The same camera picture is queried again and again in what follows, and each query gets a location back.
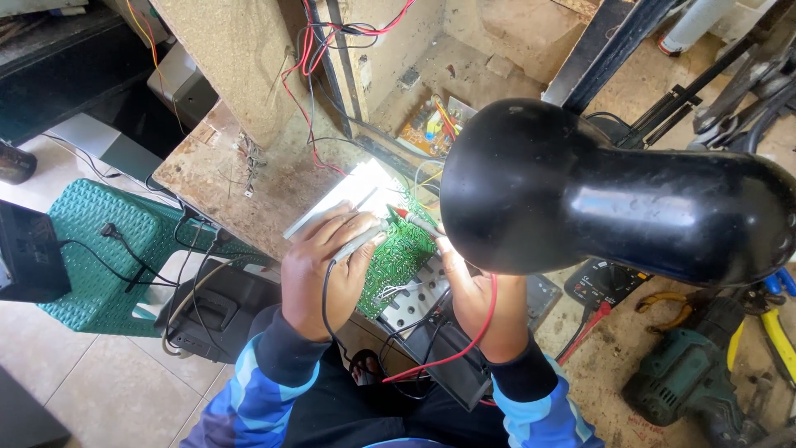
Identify white power strip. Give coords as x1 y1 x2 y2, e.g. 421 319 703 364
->
241 263 282 285

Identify yellow handled pliers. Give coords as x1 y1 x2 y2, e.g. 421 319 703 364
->
634 290 695 334

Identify black sandal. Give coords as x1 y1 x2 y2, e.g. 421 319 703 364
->
349 348 384 388

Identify orange circuit board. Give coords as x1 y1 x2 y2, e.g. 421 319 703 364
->
397 95 478 159

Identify black probe lead wire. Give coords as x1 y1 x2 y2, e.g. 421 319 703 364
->
320 259 399 399

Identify wooden speaker cabinet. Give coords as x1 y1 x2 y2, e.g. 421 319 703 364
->
148 0 601 183

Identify red multimeter probe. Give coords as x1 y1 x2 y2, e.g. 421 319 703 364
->
388 205 446 241

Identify white metal plate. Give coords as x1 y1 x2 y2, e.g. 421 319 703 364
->
283 158 406 241

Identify green cordless drill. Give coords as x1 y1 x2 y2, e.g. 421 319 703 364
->
622 296 773 448

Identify red probe lead wire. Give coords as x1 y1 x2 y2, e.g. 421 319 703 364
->
381 273 500 384

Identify white spray can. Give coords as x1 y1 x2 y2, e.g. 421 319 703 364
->
657 0 738 58

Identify blue handled tool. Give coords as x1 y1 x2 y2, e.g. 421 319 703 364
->
762 267 796 298

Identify black electronic device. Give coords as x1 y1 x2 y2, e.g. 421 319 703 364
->
0 199 73 304

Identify person's left hand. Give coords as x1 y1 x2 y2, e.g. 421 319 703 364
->
280 200 389 343

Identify red cabinet wire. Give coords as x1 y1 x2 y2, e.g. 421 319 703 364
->
280 0 416 178

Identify black multimeter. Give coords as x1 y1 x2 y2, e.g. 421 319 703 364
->
563 258 651 311

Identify dark round container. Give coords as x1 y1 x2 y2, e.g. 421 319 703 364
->
0 139 39 186

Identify black rectangular battery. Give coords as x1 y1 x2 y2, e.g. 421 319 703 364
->
379 311 493 413

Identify black desk lamp head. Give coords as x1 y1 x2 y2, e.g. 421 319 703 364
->
439 97 796 289

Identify grey multimeter probe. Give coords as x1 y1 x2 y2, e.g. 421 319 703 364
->
331 219 391 263

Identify yellow handled cutter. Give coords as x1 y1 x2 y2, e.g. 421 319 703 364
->
726 307 796 392

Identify person's right hand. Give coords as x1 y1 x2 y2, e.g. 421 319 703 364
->
435 234 531 365

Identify green plastic stool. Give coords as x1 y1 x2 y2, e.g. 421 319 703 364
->
37 178 269 337

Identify black portable speaker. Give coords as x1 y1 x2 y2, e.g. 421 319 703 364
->
153 258 284 365

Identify perforated metal chassis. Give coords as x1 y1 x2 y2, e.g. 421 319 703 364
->
376 254 564 351

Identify green circuit board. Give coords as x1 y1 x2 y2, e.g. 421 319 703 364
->
356 187 440 321

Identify grey metal box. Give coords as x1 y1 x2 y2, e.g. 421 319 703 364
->
147 41 220 129

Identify black power cable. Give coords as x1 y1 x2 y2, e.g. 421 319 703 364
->
59 222 218 295

